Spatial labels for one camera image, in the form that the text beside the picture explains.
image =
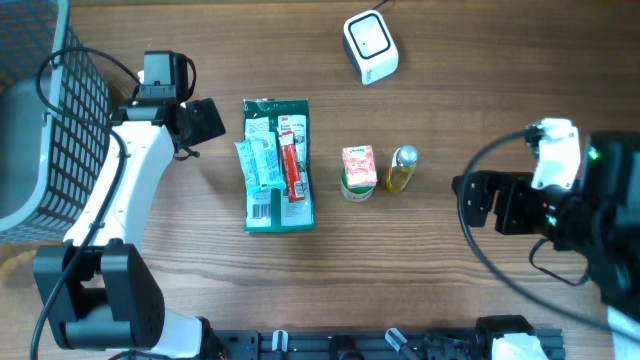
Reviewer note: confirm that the green gloves package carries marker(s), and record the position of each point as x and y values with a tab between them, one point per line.
271	211

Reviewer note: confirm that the white barcode scanner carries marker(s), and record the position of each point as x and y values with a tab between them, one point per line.
370	46

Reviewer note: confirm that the green white round can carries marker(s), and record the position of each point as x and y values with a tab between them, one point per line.
358	194

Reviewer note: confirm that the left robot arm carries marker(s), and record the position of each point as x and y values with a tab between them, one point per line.
97	291

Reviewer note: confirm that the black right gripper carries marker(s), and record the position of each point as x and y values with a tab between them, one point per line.
512	186

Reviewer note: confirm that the grey plastic mesh basket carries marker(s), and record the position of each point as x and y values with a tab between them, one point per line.
54	104

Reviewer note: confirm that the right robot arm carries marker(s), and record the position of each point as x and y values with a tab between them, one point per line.
587	202

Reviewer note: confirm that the yellow liquid glass bottle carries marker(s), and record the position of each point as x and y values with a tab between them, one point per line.
403	165

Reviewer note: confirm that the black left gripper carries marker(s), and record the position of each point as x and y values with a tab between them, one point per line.
207	120

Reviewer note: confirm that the red white stick sachet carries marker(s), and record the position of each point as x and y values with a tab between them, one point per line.
295	189

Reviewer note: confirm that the light green wipes pack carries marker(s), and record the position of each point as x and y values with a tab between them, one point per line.
258	156

